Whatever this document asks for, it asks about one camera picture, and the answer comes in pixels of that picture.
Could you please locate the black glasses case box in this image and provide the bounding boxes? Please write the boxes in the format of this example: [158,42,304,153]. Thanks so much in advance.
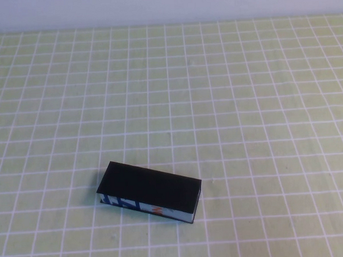
[94,156,205,228]

